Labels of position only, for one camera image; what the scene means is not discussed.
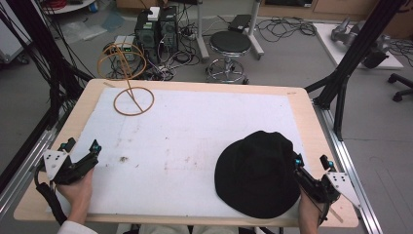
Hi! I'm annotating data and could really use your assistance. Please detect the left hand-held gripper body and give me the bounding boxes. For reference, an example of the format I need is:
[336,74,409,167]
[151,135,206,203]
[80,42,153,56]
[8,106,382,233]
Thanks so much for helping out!
[43,149,99,186]

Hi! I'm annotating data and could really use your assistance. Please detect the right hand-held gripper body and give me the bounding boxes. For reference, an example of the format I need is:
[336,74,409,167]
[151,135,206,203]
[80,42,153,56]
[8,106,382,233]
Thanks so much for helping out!
[293,167,362,210]

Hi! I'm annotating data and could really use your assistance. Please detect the black bucket hat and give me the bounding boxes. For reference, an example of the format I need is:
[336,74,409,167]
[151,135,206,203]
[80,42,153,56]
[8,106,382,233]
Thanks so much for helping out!
[213,130,302,219]

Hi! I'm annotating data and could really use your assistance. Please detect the person's left hand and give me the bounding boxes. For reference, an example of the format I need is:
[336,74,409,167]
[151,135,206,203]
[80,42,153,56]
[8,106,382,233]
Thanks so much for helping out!
[56,167,95,213]

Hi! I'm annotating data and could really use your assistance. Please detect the person's right hand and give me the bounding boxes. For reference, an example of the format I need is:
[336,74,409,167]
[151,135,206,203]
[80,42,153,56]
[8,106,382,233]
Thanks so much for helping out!
[297,189,326,225]

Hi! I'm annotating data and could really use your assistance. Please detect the white foam mat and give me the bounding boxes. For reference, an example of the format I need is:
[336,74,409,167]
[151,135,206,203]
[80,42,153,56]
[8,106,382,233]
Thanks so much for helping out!
[48,87,310,218]

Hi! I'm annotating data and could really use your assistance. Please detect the black office chair base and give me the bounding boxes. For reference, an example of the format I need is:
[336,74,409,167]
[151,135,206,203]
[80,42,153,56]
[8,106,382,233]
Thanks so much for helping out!
[387,72,413,103]

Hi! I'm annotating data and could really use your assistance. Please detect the white box with green lights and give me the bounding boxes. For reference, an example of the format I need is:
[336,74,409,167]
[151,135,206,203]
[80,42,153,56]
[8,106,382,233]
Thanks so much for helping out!
[113,34,137,62]

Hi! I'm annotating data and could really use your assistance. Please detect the clear plastic sheet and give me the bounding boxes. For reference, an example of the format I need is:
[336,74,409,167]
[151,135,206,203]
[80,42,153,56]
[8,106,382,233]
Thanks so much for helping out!
[60,19,109,44]

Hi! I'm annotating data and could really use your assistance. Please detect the white floor board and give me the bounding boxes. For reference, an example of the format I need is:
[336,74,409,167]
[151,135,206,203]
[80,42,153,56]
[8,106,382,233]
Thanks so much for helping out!
[313,21,405,71]

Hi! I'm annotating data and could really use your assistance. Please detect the black computer tower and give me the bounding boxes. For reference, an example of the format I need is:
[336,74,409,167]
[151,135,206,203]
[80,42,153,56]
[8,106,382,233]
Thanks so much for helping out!
[158,5,180,55]
[133,10,161,64]

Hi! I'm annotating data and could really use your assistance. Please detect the black round stool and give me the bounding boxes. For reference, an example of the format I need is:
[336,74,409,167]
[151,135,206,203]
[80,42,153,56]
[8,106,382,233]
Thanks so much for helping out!
[205,30,253,85]

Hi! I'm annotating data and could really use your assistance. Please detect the white round table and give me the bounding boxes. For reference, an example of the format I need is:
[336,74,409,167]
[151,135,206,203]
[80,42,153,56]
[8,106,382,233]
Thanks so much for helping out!
[41,0,99,16]

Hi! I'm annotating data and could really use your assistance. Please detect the white device on tower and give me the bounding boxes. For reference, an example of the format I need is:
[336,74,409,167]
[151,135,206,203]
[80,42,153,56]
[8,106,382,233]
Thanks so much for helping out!
[147,6,161,22]

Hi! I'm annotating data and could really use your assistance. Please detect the black power box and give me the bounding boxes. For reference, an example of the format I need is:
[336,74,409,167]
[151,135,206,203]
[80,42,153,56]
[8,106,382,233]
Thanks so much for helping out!
[227,14,253,34]

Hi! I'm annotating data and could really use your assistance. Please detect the white metal stand legs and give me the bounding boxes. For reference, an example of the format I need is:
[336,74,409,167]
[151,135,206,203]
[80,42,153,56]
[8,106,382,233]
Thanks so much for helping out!
[194,0,266,63]

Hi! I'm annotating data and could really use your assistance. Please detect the aluminium table rail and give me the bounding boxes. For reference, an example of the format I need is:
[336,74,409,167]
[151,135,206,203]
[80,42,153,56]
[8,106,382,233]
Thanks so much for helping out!
[312,102,385,234]
[0,127,63,214]

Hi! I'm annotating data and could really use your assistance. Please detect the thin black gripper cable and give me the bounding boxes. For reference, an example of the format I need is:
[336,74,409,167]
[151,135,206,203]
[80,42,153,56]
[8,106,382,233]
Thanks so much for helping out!
[318,200,329,227]

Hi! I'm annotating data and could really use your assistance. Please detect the black sleeved gripper cable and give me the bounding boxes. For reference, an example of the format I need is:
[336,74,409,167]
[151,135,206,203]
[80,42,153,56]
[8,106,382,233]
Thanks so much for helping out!
[33,161,68,226]

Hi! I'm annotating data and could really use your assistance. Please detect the brown ring hoop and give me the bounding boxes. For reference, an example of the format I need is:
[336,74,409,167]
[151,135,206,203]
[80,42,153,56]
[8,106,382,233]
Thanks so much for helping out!
[96,42,156,117]

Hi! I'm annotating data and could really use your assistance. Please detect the black frame post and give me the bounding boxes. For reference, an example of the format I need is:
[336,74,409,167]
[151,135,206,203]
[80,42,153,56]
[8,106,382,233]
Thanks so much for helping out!
[304,0,408,142]
[0,0,95,129]

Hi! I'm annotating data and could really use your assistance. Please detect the tangle of cables by towers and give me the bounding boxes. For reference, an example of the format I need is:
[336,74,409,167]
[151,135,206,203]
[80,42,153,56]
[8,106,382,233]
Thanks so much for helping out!
[106,6,204,82]

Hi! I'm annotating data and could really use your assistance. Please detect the tangle of black floor cables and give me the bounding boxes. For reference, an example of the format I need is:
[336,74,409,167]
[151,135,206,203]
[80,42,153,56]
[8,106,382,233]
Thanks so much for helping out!
[255,15,318,44]

